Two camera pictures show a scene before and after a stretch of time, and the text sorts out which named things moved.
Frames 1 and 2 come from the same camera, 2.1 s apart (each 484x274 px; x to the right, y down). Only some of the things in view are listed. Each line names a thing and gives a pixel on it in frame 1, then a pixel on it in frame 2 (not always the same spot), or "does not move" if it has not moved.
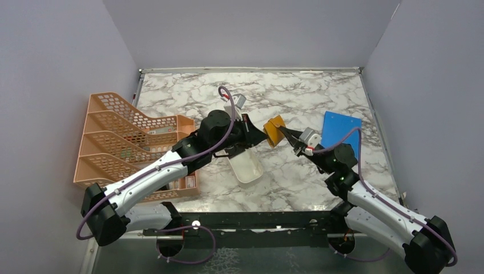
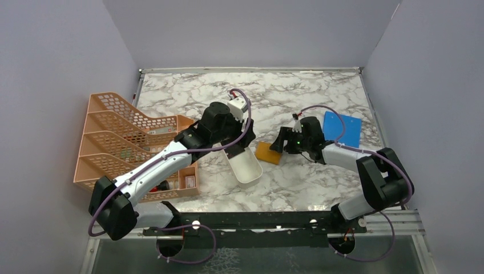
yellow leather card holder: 273,132 → 263,153
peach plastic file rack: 116,141 does not move
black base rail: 253,229 does not move
